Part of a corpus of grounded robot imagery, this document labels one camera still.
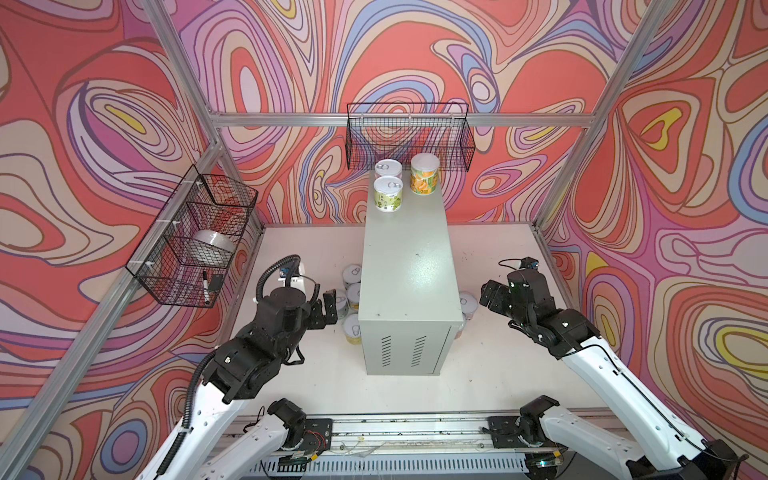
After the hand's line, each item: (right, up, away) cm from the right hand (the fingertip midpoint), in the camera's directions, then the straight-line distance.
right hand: (497, 298), depth 77 cm
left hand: (-44, +3, -10) cm, 45 cm away
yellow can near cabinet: (-36, +3, -16) cm, 40 cm away
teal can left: (-39, 0, -13) cm, 41 cm away
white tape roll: (-72, +15, -4) cm, 74 cm away
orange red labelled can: (-7, -11, +12) cm, 17 cm away
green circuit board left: (-52, -40, -5) cm, 66 cm away
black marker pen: (-73, +3, -5) cm, 74 cm away
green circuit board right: (+9, -39, -5) cm, 40 cm away
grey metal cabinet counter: (-25, +1, -19) cm, 31 cm away
